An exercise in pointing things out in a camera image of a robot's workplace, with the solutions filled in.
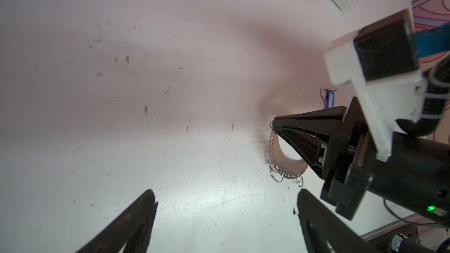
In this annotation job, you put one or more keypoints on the silver metal keyring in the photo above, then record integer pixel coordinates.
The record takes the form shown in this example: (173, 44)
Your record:
(284, 167)

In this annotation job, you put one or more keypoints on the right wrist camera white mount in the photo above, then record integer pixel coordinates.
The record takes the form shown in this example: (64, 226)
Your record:
(380, 61)

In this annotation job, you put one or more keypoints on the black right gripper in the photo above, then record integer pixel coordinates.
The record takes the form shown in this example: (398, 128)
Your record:
(416, 176)

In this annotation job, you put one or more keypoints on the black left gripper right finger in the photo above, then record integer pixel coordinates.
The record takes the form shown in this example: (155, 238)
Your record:
(323, 232)

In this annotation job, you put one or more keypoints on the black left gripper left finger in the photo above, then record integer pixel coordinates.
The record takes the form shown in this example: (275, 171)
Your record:
(130, 232)

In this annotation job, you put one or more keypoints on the blue key tag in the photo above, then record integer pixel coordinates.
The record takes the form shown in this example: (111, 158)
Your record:
(328, 97)

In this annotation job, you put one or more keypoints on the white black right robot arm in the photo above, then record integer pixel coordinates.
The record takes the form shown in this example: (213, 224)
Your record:
(437, 93)

